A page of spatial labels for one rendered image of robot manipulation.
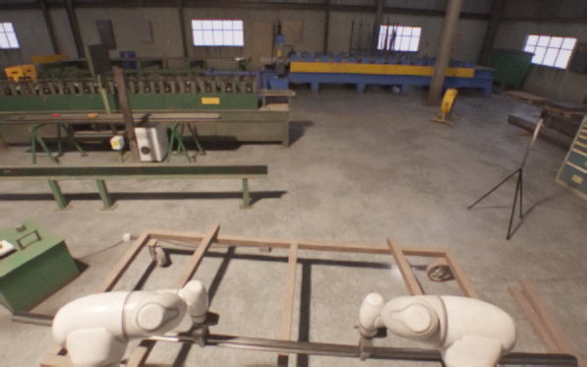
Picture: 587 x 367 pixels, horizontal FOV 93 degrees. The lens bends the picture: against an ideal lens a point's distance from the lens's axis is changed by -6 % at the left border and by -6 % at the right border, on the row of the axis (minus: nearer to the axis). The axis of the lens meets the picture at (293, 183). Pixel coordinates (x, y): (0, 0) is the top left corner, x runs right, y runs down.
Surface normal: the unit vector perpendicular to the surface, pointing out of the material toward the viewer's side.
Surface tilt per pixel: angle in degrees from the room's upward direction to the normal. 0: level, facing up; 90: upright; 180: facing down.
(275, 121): 90
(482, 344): 52
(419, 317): 40
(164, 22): 90
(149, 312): 45
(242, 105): 90
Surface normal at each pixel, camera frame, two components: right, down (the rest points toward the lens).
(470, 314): -0.04, -0.65
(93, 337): 0.24, -0.20
